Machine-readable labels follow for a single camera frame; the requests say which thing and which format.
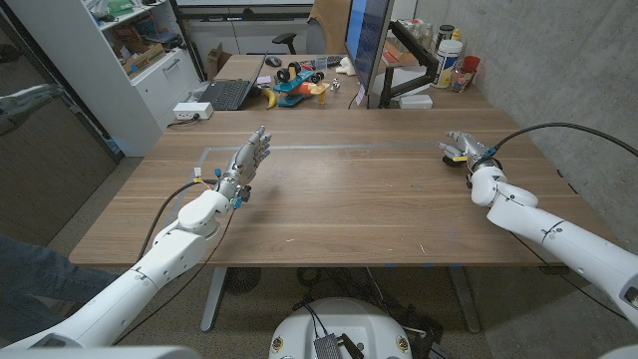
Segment white plastic canister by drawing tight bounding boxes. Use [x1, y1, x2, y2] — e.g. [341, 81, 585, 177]
[432, 39, 465, 90]

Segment grey electronics box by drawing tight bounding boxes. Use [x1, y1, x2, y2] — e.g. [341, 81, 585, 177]
[312, 334, 345, 359]

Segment teal and orange toy vehicle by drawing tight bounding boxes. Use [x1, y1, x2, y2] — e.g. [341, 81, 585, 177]
[272, 61, 332, 109]

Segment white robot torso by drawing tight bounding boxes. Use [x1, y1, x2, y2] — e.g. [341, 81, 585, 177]
[268, 297, 414, 359]

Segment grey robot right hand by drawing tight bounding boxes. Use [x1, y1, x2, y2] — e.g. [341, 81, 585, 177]
[438, 131, 502, 174]

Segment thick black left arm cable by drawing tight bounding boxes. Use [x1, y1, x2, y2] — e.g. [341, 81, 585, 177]
[137, 179, 218, 263]

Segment black keyboard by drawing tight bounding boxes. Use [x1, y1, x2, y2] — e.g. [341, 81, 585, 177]
[312, 54, 346, 70]

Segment white power strip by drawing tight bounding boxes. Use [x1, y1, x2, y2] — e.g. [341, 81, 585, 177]
[172, 101, 214, 122]

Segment black computer monitor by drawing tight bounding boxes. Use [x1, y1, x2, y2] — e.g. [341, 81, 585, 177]
[343, 0, 395, 96]

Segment small white box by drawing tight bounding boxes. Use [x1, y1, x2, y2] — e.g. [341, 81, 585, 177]
[398, 94, 434, 111]

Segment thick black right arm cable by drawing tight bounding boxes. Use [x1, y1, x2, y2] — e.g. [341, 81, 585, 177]
[490, 122, 638, 159]

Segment grey table leg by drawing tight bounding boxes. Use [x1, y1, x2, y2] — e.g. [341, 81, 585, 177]
[450, 265, 481, 334]
[199, 266, 228, 333]

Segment clear glass jar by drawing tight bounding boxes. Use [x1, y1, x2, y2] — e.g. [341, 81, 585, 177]
[451, 67, 475, 94]

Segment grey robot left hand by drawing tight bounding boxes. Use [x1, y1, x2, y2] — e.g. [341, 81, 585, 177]
[216, 125, 273, 200]

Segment cardboard box with print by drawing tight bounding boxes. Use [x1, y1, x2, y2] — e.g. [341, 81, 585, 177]
[122, 43, 166, 77]

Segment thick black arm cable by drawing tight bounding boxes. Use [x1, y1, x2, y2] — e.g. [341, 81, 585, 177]
[137, 179, 218, 263]
[490, 122, 638, 159]

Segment plain open cardboard box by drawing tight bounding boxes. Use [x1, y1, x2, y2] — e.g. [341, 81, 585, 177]
[206, 43, 233, 81]

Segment black laptop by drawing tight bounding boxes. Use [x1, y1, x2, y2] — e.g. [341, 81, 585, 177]
[197, 52, 268, 112]

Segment round black fan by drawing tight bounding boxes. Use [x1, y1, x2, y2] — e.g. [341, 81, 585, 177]
[222, 267, 262, 295]

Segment white shelf cabinet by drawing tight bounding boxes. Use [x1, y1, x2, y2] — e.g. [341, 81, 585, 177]
[4, 0, 203, 157]

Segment black capped bottle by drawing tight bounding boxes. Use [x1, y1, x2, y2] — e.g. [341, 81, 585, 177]
[437, 24, 456, 51]

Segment person leg in jeans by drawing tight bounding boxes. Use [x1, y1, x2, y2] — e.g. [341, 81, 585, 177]
[0, 231, 124, 345]

